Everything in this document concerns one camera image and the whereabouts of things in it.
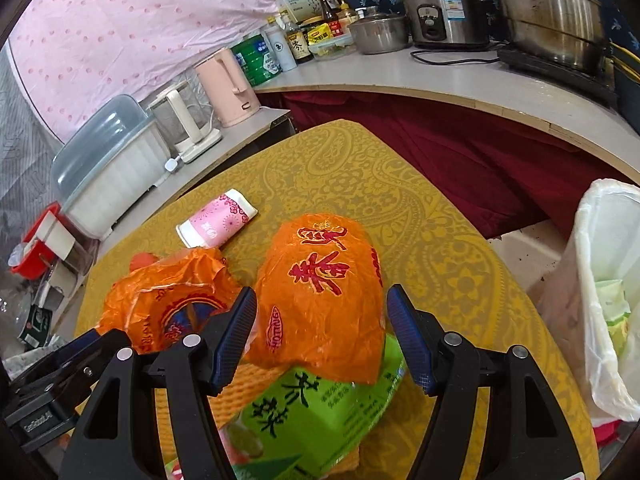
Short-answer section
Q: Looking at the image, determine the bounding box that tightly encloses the orange foam net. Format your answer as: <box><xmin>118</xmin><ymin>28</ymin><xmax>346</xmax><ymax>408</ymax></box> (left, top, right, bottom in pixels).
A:
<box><xmin>155</xmin><ymin>361</ymin><xmax>362</xmax><ymax>476</ymax></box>

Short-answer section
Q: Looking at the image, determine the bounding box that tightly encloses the small steel pot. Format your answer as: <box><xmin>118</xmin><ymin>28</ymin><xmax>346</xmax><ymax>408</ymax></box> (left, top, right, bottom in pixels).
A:
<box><xmin>349</xmin><ymin>12</ymin><xmax>411</xmax><ymax>55</ymax></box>

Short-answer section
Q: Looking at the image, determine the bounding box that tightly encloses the pink paper cup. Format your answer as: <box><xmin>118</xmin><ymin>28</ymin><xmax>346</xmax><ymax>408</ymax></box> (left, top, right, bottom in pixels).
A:
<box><xmin>176</xmin><ymin>188</ymin><xmax>257</xmax><ymax>248</ymax></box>

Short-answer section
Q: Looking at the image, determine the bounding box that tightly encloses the white bottle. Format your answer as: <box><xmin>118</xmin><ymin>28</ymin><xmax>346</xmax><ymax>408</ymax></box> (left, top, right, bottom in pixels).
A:
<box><xmin>264</xmin><ymin>16</ymin><xmax>297</xmax><ymax>72</ymax></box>

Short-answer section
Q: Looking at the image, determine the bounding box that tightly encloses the white lidded container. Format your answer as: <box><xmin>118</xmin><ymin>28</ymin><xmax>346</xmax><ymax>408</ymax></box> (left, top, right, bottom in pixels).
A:
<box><xmin>36</xmin><ymin>211</ymin><xmax>76</xmax><ymax>260</ymax></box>

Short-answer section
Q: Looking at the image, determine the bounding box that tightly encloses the large steel steamer pot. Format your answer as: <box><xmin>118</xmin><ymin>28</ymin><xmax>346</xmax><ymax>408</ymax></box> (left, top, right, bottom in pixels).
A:
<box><xmin>500</xmin><ymin>0</ymin><xmax>606</xmax><ymax>72</ymax></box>

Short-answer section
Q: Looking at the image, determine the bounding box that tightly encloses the soy sauce bottle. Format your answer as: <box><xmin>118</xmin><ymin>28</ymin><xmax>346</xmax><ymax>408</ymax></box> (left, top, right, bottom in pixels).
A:
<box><xmin>280</xmin><ymin>11</ymin><xmax>314</xmax><ymax>64</ymax></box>

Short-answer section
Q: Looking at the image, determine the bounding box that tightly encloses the orange snack wrapper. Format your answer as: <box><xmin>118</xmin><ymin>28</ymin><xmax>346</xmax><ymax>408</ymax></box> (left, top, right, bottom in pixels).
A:
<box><xmin>96</xmin><ymin>214</ymin><xmax>385</xmax><ymax>385</ymax></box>

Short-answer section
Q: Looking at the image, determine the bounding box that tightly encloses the red plastic basket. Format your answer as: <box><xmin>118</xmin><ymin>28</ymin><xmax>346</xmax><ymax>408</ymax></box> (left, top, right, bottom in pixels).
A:
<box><xmin>8</xmin><ymin>202</ymin><xmax>61</xmax><ymax>281</ymax></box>

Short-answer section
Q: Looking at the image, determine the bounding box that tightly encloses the yellow patterned tablecloth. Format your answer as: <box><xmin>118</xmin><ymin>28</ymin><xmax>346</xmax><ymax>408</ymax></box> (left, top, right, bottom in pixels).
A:
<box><xmin>76</xmin><ymin>119</ymin><xmax>600</xmax><ymax>479</ymax></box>

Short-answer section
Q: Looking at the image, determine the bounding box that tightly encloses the pink dotted curtain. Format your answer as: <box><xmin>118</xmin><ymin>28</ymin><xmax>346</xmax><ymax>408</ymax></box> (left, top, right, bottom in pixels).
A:
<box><xmin>9</xmin><ymin>0</ymin><xmax>278</xmax><ymax>142</ymax></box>

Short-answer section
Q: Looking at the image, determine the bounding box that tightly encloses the black induction cooker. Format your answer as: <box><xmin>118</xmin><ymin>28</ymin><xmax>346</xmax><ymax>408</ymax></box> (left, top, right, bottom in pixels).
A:
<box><xmin>497</xmin><ymin>47</ymin><xmax>618</xmax><ymax>110</ymax></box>

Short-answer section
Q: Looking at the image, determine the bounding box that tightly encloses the blue yellow basin stack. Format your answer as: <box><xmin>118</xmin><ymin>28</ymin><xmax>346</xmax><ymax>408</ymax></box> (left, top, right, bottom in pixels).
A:
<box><xmin>611</xmin><ymin>44</ymin><xmax>640</xmax><ymax>133</ymax></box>

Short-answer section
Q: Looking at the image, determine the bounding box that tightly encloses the white carton box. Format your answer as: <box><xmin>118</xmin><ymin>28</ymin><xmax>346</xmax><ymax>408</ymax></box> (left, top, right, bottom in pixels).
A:
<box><xmin>277</xmin><ymin>0</ymin><xmax>322</xmax><ymax>24</ymax></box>

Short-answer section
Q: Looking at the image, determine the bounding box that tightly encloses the pink electric kettle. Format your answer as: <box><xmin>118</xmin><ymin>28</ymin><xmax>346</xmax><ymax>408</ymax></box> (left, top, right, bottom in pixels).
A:
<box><xmin>194</xmin><ymin>48</ymin><xmax>260</xmax><ymax>128</ymax></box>

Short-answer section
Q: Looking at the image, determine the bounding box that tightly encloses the steel rice cooker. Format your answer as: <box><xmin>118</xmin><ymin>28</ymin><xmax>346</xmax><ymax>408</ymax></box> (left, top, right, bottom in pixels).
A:
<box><xmin>401</xmin><ymin>0</ymin><xmax>489</xmax><ymax>51</ymax></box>

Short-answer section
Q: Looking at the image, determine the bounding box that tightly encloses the white glass kettle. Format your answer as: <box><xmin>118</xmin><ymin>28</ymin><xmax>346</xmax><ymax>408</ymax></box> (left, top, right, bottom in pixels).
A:
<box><xmin>146</xmin><ymin>81</ymin><xmax>222</xmax><ymax>164</ymax></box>

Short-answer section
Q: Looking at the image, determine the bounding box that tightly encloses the red cabinet curtain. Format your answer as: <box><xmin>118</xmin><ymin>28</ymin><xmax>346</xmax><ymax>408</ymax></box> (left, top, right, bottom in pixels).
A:
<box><xmin>258</xmin><ymin>91</ymin><xmax>629</xmax><ymax>238</ymax></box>

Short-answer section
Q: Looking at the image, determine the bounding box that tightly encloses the white lined trash bin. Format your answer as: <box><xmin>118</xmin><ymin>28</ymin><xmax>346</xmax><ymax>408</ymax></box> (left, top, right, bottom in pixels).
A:
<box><xmin>537</xmin><ymin>179</ymin><xmax>639</xmax><ymax>426</ymax></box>

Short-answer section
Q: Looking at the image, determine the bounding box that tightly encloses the green tin can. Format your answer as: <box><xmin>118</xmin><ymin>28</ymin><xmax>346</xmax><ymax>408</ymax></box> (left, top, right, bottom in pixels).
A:
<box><xmin>231</xmin><ymin>34</ymin><xmax>281</xmax><ymax>87</ymax></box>

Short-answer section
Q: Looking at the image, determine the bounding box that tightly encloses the green tea box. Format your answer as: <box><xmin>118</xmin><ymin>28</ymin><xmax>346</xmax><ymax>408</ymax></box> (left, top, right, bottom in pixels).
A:
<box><xmin>164</xmin><ymin>334</ymin><xmax>407</xmax><ymax>480</ymax></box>

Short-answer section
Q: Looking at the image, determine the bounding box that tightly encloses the red plastic bag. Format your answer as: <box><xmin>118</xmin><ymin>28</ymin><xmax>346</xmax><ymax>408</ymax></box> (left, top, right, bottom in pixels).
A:
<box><xmin>129</xmin><ymin>252</ymin><xmax>160</xmax><ymax>272</ymax></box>

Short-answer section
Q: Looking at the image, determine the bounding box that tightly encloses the white dish rack box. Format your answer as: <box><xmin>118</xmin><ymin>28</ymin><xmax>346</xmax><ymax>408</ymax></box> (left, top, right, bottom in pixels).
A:
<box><xmin>51</xmin><ymin>94</ymin><xmax>170</xmax><ymax>240</ymax></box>

